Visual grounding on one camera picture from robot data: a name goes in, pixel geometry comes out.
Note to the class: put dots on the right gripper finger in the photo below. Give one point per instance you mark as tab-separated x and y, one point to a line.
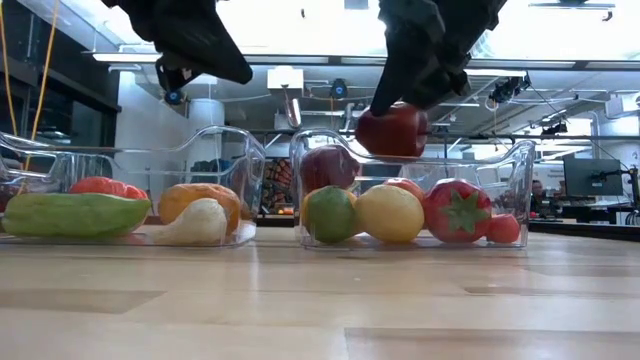
445	80
400	80

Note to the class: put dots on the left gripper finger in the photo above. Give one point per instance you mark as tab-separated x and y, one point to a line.
210	45

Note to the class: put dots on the dark red fruit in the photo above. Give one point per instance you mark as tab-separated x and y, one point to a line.
392	132
327	167

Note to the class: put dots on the round orange fruit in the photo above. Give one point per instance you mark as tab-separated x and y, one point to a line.
406	186

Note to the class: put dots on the red apple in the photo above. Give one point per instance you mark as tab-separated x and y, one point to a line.
457	210

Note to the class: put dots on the pale yellow oval fruit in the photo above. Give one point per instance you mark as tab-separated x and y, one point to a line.
389	214

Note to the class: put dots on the oblong orange vegetable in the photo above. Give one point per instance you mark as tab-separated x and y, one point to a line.
200	195

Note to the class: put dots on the green lime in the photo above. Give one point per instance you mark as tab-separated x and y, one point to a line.
330	215

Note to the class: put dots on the small red tomato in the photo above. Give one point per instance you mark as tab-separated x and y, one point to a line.
503	229

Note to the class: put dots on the orange bell pepper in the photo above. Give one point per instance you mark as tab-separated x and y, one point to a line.
107	186

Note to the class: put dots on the white garlic bulb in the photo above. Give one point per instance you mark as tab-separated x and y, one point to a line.
197	225

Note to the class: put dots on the green cucumber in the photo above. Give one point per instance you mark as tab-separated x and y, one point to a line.
75	215

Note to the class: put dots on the long ceiling light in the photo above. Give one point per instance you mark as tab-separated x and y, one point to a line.
125	57

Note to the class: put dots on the white cylindrical column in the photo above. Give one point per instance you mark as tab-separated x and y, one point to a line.
205	115

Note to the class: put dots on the white ceiling box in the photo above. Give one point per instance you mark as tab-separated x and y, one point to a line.
285	77

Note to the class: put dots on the clear plastic bin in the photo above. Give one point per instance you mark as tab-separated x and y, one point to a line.
250	165
520	190

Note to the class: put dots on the person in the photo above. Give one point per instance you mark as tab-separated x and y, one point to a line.
537	192

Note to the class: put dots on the rack with orange rolls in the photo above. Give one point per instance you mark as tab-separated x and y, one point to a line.
277	182

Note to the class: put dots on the black computer monitor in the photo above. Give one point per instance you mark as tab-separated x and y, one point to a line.
592	177

